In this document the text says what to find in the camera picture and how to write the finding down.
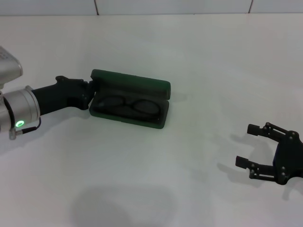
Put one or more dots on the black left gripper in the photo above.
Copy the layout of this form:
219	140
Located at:
61	94

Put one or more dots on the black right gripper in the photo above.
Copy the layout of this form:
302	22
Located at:
290	158

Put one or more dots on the green glasses case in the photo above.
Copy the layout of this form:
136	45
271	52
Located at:
132	80

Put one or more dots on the black glasses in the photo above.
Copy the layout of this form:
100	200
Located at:
143	107

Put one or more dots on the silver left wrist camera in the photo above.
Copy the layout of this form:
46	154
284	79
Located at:
9	66

